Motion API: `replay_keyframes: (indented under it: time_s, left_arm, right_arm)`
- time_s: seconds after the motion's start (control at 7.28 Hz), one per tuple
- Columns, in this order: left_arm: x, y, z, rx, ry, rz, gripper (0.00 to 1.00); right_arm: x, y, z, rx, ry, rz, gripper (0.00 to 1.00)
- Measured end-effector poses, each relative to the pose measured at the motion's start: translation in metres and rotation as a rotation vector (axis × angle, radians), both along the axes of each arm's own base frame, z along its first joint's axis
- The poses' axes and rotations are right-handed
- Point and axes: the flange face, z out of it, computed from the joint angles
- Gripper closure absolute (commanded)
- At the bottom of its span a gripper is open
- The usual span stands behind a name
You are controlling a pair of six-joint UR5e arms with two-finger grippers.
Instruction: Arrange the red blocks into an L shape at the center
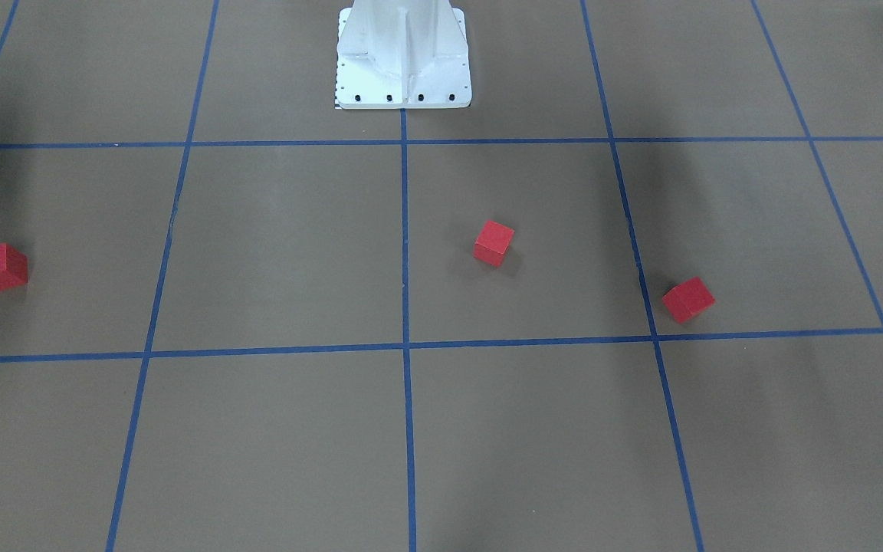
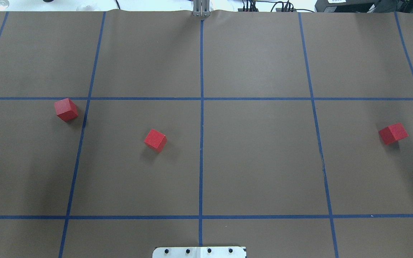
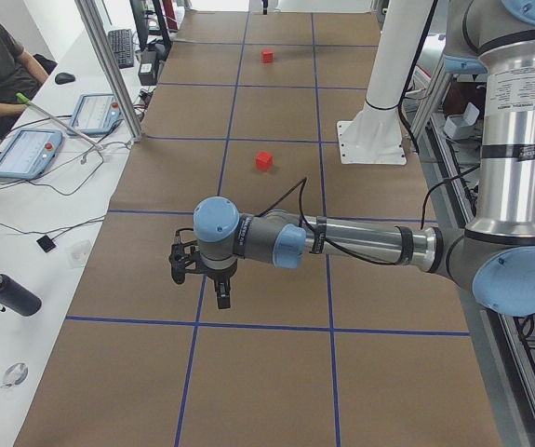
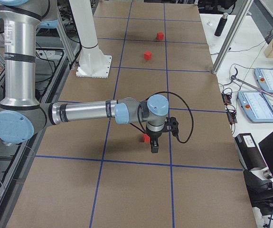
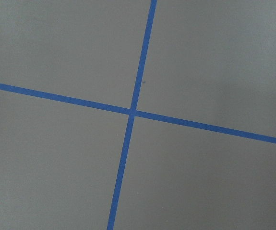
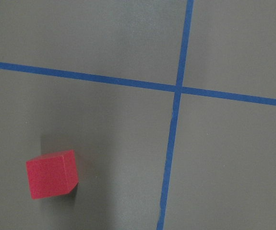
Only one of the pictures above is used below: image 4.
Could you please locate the black box with label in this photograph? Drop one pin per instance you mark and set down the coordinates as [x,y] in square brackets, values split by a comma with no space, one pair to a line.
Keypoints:
[248,152]

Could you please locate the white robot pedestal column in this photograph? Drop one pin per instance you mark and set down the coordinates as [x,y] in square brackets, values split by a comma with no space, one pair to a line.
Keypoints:
[92,61]

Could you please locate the black water bottle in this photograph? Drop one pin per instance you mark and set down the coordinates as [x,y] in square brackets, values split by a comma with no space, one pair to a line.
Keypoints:
[221,25]

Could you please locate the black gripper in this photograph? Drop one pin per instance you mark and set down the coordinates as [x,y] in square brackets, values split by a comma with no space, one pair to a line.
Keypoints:
[154,135]

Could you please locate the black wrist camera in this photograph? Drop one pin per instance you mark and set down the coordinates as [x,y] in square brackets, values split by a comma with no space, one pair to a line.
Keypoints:
[172,126]

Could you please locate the red block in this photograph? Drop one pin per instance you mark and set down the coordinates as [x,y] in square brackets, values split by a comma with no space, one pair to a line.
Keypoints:
[160,36]
[147,55]
[145,138]

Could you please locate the near blue teach pendant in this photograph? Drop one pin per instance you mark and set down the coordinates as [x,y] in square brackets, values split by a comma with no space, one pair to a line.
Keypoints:
[256,106]

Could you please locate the blue teach pendant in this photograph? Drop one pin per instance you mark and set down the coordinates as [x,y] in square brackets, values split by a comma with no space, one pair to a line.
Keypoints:
[256,106]
[264,78]

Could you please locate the small circuit board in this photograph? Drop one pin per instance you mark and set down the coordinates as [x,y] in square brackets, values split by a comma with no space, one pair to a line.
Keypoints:
[229,108]

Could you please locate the far blue teach pendant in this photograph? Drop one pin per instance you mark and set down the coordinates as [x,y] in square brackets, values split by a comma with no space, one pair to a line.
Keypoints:
[264,78]

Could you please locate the aluminium frame post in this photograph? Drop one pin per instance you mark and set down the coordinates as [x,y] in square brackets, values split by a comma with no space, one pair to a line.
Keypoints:
[238,20]

